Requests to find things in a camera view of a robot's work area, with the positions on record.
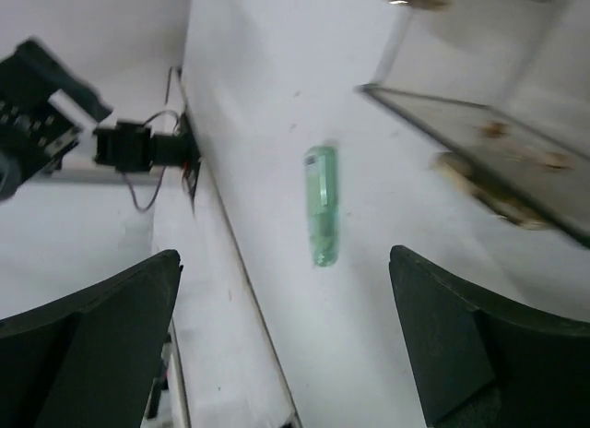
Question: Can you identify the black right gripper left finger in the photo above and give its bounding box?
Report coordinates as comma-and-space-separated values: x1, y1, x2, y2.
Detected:
1, 249, 181, 427

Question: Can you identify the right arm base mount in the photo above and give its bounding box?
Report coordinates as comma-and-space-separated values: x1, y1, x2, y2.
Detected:
92, 106, 202, 214

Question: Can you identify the green transparent tube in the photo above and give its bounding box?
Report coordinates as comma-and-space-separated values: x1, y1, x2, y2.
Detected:
303, 145, 339, 268

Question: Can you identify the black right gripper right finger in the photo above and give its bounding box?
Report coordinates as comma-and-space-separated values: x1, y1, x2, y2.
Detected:
389, 245, 589, 427

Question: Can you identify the teal orange drawer box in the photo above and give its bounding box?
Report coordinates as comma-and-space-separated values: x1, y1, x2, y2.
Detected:
361, 0, 589, 246

